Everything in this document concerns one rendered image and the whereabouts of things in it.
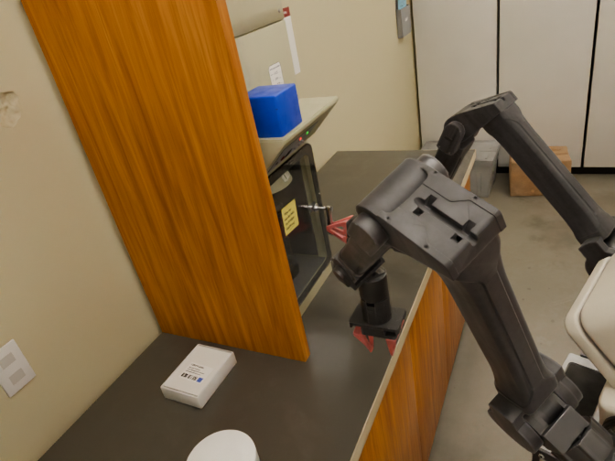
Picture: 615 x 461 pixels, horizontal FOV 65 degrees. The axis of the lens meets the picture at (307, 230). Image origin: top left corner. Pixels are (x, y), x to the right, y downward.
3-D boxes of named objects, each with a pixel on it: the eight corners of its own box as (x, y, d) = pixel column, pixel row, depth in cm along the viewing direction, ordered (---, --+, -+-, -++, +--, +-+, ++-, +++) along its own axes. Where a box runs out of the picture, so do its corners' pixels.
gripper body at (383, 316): (360, 308, 102) (355, 280, 98) (406, 316, 97) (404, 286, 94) (349, 329, 97) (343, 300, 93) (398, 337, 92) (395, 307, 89)
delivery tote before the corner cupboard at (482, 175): (415, 197, 398) (412, 159, 382) (428, 176, 429) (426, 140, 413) (492, 200, 368) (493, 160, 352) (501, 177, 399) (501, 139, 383)
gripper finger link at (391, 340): (374, 338, 105) (370, 305, 100) (407, 344, 102) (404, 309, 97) (365, 361, 100) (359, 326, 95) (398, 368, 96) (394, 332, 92)
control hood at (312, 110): (248, 182, 111) (237, 141, 106) (307, 133, 136) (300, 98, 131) (292, 183, 106) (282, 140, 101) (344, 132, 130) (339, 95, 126)
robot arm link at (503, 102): (480, 88, 88) (505, 71, 94) (435, 129, 100) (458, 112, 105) (641, 279, 86) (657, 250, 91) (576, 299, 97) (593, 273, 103)
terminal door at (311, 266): (287, 319, 132) (253, 188, 113) (330, 259, 155) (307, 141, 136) (290, 320, 131) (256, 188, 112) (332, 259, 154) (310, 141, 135)
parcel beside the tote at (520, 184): (508, 197, 369) (509, 162, 355) (508, 178, 395) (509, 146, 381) (569, 196, 354) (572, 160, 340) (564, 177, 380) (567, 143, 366)
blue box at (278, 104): (244, 138, 107) (233, 99, 103) (265, 123, 115) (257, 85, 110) (283, 137, 103) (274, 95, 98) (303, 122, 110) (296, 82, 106)
